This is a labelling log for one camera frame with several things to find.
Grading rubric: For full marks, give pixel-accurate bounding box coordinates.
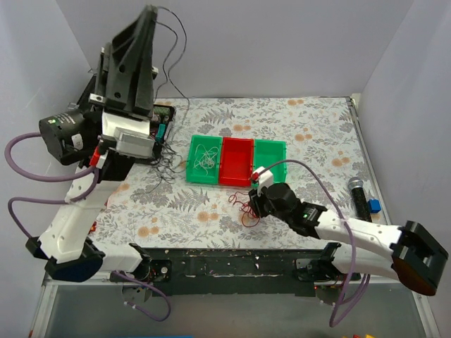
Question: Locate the dark thin wire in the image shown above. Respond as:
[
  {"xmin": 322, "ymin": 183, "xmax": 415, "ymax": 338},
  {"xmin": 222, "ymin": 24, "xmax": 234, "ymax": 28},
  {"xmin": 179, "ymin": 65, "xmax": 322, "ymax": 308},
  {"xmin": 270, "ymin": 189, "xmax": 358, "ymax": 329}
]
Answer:
[{"xmin": 133, "ymin": 6, "xmax": 191, "ymax": 194}]

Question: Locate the white wire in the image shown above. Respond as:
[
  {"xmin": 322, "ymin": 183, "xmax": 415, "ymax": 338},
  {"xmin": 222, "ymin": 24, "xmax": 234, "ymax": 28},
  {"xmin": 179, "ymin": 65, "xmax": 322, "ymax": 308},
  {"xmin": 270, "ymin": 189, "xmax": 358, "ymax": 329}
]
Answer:
[{"xmin": 192, "ymin": 142, "xmax": 220, "ymax": 175}]

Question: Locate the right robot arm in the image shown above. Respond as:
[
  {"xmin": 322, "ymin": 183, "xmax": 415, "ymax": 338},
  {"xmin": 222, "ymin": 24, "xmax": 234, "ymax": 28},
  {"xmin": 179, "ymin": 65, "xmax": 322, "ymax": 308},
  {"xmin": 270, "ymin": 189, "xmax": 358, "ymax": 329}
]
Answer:
[{"xmin": 92, "ymin": 98, "xmax": 447, "ymax": 296}]

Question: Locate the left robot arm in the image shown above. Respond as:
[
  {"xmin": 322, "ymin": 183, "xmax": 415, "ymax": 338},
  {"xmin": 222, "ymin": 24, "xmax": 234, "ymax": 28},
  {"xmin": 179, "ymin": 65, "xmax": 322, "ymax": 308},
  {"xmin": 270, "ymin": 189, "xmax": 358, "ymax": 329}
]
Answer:
[{"xmin": 26, "ymin": 5, "xmax": 158, "ymax": 282}]

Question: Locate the black poker chip case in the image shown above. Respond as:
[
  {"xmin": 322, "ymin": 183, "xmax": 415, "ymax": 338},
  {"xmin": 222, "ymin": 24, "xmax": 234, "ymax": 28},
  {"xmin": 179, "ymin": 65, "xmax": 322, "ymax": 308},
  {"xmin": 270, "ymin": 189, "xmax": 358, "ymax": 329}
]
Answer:
[{"xmin": 66, "ymin": 65, "xmax": 176, "ymax": 156}]

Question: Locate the red plastic bin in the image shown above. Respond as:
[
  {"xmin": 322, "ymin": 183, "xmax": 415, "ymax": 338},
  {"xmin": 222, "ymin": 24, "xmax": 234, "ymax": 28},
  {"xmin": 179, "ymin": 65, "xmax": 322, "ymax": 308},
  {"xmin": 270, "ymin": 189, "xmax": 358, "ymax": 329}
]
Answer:
[{"xmin": 218, "ymin": 137, "xmax": 254, "ymax": 187}]

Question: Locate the green plastic bin right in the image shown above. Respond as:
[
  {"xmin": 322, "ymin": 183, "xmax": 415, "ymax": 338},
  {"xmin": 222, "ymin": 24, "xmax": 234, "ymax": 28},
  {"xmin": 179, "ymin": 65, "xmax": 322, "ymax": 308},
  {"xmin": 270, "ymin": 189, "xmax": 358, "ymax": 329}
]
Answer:
[{"xmin": 253, "ymin": 139, "xmax": 288, "ymax": 183}]

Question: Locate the green plastic bin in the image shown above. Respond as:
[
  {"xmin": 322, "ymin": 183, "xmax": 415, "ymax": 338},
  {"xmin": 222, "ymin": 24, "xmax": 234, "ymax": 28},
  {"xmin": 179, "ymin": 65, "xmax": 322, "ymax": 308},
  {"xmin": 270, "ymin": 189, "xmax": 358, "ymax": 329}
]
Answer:
[
  {"xmin": 185, "ymin": 134, "xmax": 223, "ymax": 185},
  {"xmin": 253, "ymin": 139, "xmax": 288, "ymax": 183}
]

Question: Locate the green plastic bin left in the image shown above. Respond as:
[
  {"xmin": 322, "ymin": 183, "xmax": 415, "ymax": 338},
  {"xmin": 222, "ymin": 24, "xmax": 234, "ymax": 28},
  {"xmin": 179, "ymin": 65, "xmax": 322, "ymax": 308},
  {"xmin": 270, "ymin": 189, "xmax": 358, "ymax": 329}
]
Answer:
[{"xmin": 185, "ymin": 134, "xmax": 223, "ymax": 185}]

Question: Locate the black microphone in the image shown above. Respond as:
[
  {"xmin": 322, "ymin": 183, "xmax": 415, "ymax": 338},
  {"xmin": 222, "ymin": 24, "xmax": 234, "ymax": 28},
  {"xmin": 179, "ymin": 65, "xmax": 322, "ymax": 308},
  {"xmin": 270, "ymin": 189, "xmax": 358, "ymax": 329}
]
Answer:
[{"xmin": 347, "ymin": 177, "xmax": 372, "ymax": 223}]

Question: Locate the small blue toy brick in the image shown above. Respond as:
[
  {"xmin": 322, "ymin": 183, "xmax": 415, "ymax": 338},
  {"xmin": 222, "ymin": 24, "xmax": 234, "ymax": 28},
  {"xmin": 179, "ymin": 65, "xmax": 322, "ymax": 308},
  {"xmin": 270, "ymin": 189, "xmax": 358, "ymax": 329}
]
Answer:
[{"xmin": 367, "ymin": 199, "xmax": 382, "ymax": 214}]

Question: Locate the red wire tangle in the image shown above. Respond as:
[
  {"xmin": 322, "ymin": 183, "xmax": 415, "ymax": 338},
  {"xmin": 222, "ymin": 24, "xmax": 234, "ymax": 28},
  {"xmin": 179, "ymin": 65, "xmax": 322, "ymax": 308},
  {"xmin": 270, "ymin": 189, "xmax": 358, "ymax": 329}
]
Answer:
[{"xmin": 228, "ymin": 189, "xmax": 261, "ymax": 228}]

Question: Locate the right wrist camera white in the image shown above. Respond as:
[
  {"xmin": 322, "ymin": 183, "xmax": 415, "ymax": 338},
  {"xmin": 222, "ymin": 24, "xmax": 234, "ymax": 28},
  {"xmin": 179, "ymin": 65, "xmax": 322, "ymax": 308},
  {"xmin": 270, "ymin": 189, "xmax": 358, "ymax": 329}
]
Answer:
[{"xmin": 251, "ymin": 166, "xmax": 274, "ymax": 196}]

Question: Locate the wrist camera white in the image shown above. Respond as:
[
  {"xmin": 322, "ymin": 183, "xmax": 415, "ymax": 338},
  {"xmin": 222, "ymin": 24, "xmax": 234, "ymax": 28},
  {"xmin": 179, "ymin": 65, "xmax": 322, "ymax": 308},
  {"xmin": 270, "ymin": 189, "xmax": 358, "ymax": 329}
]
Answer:
[
  {"xmin": 101, "ymin": 112, "xmax": 154, "ymax": 158},
  {"xmin": 251, "ymin": 166, "xmax": 274, "ymax": 196}
]

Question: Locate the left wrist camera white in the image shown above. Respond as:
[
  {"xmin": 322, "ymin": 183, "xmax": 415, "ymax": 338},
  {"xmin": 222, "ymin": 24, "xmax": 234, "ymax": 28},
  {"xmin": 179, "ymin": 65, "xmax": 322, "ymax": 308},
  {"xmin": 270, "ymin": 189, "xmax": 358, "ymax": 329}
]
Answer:
[{"xmin": 101, "ymin": 112, "xmax": 154, "ymax": 158}]

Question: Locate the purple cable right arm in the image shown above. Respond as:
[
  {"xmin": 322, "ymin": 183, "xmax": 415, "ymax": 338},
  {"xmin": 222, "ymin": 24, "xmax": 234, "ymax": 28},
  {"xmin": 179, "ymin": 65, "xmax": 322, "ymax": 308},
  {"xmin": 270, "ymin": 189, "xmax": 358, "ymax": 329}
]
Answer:
[{"xmin": 260, "ymin": 159, "xmax": 371, "ymax": 328}]

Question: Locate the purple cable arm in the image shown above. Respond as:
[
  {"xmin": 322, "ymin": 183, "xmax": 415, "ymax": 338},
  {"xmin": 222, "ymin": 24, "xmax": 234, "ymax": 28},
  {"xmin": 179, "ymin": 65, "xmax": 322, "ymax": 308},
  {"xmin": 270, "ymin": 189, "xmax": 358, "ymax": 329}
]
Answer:
[
  {"xmin": 260, "ymin": 159, "xmax": 371, "ymax": 328},
  {"xmin": 4, "ymin": 131, "xmax": 172, "ymax": 322}
]

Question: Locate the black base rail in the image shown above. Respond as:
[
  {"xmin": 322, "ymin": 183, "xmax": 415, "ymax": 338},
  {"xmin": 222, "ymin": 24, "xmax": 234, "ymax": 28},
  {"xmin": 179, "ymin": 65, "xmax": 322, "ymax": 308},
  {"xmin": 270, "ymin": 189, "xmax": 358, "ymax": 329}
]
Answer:
[{"xmin": 136, "ymin": 242, "xmax": 344, "ymax": 296}]

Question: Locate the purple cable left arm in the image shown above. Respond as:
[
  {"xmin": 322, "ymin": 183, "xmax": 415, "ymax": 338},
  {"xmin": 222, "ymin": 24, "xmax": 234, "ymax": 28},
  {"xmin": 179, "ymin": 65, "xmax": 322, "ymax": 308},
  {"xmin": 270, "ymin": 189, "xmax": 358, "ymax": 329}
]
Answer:
[{"xmin": 4, "ymin": 131, "xmax": 172, "ymax": 322}]

